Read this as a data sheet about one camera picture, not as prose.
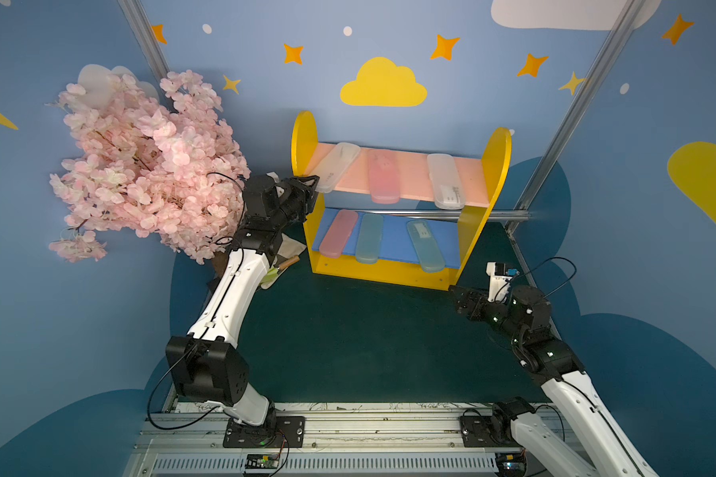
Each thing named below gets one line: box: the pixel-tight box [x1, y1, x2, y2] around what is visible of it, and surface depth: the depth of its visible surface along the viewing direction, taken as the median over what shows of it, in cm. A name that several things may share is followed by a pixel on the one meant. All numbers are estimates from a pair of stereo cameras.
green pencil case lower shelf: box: [356, 212, 384, 266], surface depth 98 cm
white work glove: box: [260, 232, 307, 291], surface depth 113 cm
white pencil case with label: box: [426, 153, 466, 211], surface depth 75 cm
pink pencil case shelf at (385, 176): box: [368, 149, 401, 205], surface depth 80 cm
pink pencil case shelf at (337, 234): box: [319, 209, 358, 259], surface depth 101 cm
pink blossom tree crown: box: [49, 71, 251, 264], surface depth 59 cm
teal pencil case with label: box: [405, 218, 446, 274], surface depth 98 cm
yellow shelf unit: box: [291, 111, 513, 293], surface depth 84 cm
